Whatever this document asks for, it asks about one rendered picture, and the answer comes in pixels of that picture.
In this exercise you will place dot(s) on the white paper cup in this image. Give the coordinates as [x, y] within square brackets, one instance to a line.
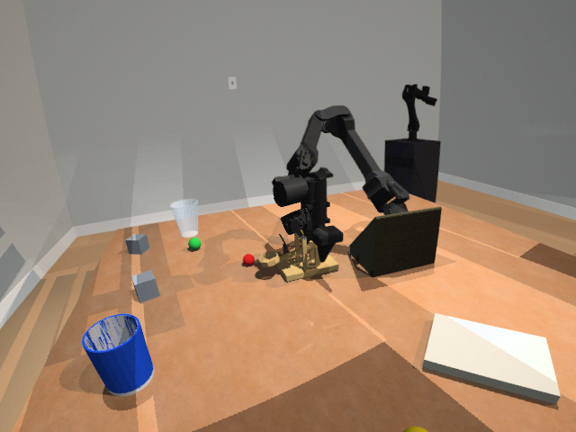
[186, 217]

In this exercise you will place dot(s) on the green ball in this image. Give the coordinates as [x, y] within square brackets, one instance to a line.
[194, 243]

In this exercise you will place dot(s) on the blue cup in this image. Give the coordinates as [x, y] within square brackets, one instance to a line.
[117, 348]

